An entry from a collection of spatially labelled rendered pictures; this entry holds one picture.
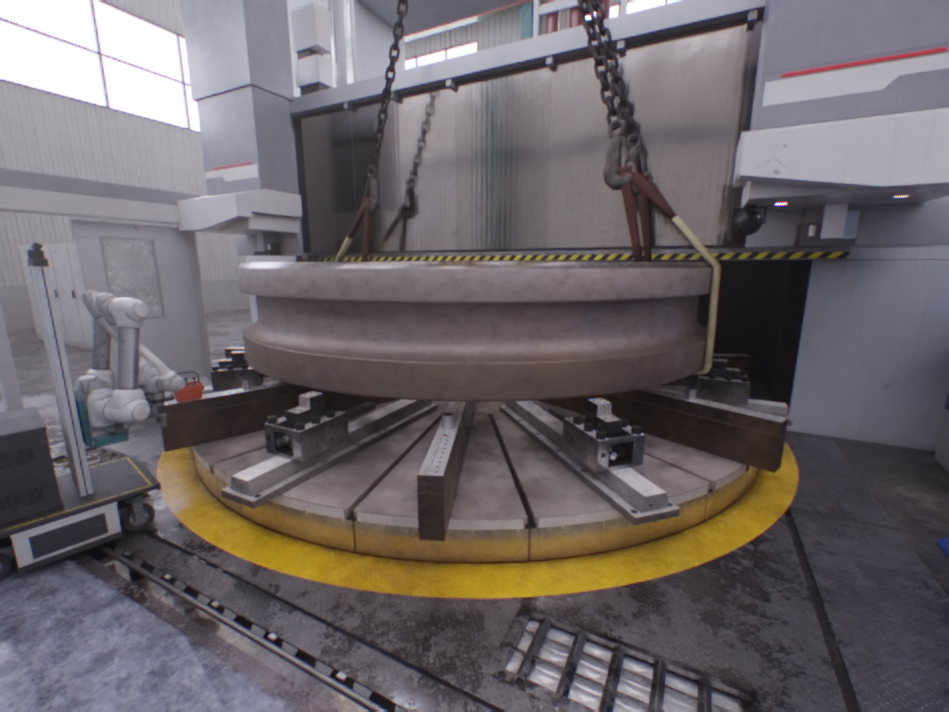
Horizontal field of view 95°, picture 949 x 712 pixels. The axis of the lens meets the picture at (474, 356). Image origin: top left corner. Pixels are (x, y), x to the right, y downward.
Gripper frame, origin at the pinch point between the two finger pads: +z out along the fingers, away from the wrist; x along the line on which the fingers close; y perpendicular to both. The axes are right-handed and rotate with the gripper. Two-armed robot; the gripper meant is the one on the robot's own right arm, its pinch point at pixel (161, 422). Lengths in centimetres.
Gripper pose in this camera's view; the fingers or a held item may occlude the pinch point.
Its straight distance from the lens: 375.7
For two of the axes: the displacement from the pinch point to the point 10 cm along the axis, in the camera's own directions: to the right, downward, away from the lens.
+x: 7.6, 1.3, -6.4
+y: -6.5, 1.6, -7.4
